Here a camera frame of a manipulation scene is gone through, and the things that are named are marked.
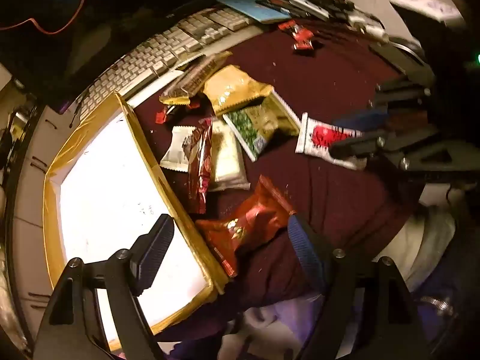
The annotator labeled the light purple cloth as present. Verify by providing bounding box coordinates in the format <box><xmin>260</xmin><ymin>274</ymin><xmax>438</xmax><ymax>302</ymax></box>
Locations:
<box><xmin>165</xmin><ymin>292</ymin><xmax>338</xmax><ymax>360</ymax></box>

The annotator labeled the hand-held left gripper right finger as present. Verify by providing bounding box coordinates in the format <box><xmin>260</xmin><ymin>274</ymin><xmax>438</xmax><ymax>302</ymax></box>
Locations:
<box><xmin>287</xmin><ymin>214</ymin><xmax>432</xmax><ymax>360</ymax></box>

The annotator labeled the gold snack packet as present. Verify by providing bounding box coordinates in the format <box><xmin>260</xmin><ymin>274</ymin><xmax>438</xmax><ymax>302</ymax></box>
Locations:
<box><xmin>202</xmin><ymin>65</ymin><xmax>272</xmax><ymax>117</ymax></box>

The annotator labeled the large red snack packet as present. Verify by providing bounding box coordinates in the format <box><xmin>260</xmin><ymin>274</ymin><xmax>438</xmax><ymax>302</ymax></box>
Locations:
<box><xmin>195</xmin><ymin>174</ymin><xmax>297</xmax><ymax>278</ymax></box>

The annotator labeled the cream white snack packet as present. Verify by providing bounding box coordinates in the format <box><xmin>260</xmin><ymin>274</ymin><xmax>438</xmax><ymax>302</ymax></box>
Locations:
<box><xmin>208</xmin><ymin>119</ymin><xmax>251</xmax><ymax>192</ymax></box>

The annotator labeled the blue book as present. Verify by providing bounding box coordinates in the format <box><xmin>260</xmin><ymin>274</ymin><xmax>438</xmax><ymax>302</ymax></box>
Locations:
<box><xmin>217</xmin><ymin>0</ymin><xmax>297</xmax><ymax>25</ymax></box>

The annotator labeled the green and olive snack packet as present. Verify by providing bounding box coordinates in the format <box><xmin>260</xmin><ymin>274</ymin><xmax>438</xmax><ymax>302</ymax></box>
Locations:
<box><xmin>223</xmin><ymin>90</ymin><xmax>302</xmax><ymax>163</ymax></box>

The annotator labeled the white cloth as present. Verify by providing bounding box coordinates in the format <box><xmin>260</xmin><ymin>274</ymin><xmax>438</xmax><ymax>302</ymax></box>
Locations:
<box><xmin>371</xmin><ymin>206</ymin><xmax>456</xmax><ymax>293</ymax></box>

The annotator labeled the white and red snack packet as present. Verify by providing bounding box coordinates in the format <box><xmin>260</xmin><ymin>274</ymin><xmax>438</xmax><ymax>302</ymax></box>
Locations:
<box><xmin>295</xmin><ymin>112</ymin><xmax>368</xmax><ymax>170</ymax></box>

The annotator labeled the maroon table cloth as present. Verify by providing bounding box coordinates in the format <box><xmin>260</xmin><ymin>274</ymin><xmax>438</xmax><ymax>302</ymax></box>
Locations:
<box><xmin>127</xmin><ymin>19</ymin><xmax>428</xmax><ymax>331</ymax></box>

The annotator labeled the long dark red snack packet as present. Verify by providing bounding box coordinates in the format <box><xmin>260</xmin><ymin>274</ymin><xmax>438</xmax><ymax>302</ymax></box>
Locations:
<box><xmin>186</xmin><ymin>117</ymin><xmax>214</xmax><ymax>214</ymax></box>

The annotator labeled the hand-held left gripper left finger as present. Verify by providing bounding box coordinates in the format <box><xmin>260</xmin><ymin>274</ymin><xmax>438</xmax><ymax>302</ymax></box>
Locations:
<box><xmin>34</xmin><ymin>214</ymin><xmax>175</xmax><ymax>360</ymax></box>

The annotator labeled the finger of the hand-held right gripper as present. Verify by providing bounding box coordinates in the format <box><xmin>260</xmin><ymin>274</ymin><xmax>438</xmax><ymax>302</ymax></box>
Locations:
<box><xmin>350</xmin><ymin>76</ymin><xmax>437</xmax><ymax>130</ymax></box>
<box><xmin>329</xmin><ymin>125</ymin><xmax>456</xmax><ymax>175</ymax></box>

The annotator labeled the white kitchen cabinet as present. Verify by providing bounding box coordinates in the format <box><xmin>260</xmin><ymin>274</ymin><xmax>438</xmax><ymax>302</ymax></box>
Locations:
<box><xmin>11</xmin><ymin>79</ymin><xmax>94</xmax><ymax>331</ymax></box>

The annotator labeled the yellow taped cardboard box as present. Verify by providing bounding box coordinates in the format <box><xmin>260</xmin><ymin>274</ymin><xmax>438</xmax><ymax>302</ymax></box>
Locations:
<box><xmin>42</xmin><ymin>92</ymin><xmax>230</xmax><ymax>351</ymax></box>

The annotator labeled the beige computer keyboard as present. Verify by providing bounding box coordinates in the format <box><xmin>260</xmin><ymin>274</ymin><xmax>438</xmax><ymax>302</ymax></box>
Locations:
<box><xmin>77</xmin><ymin>7</ymin><xmax>250</xmax><ymax>121</ymax></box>

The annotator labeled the black monitor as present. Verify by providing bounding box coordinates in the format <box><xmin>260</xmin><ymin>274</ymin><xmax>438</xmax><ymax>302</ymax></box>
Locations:
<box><xmin>0</xmin><ymin>0</ymin><xmax>286</xmax><ymax>94</ymax></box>

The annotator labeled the black flat device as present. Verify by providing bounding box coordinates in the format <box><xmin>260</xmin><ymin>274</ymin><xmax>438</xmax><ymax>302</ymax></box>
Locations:
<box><xmin>369</xmin><ymin>37</ymin><xmax>432</xmax><ymax>79</ymax></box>

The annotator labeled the dark brown gold-edged snack packet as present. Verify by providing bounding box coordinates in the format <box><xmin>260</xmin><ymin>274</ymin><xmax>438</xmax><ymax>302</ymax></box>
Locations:
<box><xmin>159</xmin><ymin>50</ymin><xmax>233</xmax><ymax>106</ymax></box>

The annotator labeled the small white snack packet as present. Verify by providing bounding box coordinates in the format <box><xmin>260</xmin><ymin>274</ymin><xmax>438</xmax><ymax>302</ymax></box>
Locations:
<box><xmin>160</xmin><ymin>125</ymin><xmax>196</xmax><ymax>173</ymax></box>

